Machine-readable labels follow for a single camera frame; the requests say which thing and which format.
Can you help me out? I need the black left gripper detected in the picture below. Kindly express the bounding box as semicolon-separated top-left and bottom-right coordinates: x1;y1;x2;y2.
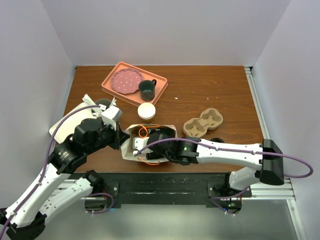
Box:
86;118;131;154

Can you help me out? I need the cream paper gift bag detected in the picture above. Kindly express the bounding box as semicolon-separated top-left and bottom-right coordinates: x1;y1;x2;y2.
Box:
121;123;179;166

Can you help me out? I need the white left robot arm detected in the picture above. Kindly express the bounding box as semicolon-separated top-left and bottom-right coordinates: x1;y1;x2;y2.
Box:
0;105;130;240

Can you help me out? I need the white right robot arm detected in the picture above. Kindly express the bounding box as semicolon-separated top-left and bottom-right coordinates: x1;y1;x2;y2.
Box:
132;132;285;197

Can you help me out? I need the grey cylindrical utensil holder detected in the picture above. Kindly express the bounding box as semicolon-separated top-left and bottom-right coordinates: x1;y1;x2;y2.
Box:
95;98;112;108

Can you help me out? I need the white rectangular plate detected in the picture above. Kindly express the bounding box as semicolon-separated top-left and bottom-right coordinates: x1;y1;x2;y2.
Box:
49;102;97;144

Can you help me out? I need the pink polka dot plate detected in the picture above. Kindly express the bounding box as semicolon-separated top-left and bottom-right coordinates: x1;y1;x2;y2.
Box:
111;68;144;95

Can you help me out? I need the beige pulp cup carrier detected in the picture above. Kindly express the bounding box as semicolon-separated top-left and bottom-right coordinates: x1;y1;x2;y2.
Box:
183;108;224;138

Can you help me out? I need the dark green mug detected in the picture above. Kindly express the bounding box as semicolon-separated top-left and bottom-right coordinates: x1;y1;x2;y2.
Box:
138;79;157;102

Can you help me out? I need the salmon pink serving tray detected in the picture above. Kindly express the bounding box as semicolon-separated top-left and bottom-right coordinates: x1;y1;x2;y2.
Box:
101;62;168;106

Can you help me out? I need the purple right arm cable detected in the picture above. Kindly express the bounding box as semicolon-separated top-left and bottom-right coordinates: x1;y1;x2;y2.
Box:
134;139;314;218

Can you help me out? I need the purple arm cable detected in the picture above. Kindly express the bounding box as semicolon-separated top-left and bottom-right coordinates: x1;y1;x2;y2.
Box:
0;104;115;235
134;139;314;218

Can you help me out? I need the black mounting base plate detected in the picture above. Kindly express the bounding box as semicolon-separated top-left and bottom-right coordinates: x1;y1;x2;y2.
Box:
84;172;252;211

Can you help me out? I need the aluminium frame rail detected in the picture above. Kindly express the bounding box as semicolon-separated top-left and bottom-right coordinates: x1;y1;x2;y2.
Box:
219;67;308;240

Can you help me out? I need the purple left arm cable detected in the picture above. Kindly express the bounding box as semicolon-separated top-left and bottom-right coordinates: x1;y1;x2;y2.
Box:
0;104;115;235

